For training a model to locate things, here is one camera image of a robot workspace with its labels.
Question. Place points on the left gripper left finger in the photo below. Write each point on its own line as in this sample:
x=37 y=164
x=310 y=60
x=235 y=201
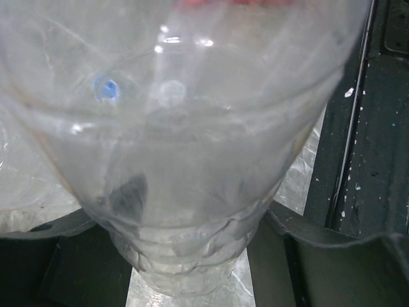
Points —
x=69 y=261

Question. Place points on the clear bottle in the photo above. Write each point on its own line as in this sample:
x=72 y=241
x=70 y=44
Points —
x=173 y=123

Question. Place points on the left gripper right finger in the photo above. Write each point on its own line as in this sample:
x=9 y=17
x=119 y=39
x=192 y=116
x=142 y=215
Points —
x=296 y=263

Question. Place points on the black base frame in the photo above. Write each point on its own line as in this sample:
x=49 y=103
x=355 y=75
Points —
x=359 y=185

